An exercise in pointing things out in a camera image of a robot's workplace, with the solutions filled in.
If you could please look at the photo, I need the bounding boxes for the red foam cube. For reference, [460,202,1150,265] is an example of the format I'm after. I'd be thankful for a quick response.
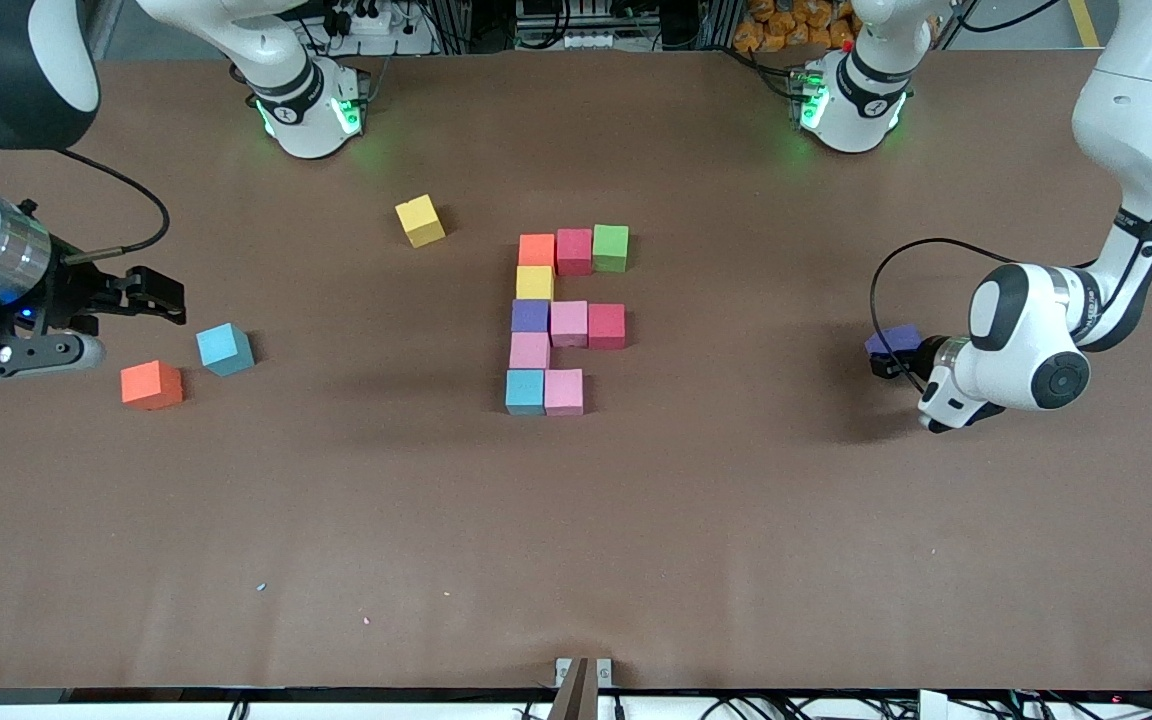
[587,303,627,351]
[556,228,594,278]

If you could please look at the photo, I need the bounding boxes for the green foam cube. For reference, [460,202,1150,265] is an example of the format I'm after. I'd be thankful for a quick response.
[592,224,630,274]

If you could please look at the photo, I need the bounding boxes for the teal foam cube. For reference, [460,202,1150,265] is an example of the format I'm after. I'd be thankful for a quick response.
[505,369,547,416]
[196,322,256,378]

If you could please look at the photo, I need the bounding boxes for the brown table mat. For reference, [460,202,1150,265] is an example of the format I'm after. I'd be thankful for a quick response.
[0,50,1152,691]

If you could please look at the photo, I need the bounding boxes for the pile of orange objects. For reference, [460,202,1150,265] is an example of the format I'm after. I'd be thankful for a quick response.
[733,0,862,53]

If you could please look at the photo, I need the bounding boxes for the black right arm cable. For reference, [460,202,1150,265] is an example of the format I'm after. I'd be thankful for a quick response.
[0,150,171,263]

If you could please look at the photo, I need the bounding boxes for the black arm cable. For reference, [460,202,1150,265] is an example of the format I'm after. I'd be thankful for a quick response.
[869,0,1152,396]
[0,150,171,263]

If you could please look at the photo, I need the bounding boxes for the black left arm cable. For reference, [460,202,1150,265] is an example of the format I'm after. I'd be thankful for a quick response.
[869,0,1152,396]

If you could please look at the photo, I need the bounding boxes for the metal mount bracket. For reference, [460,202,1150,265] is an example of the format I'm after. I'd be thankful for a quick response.
[548,657,614,720]

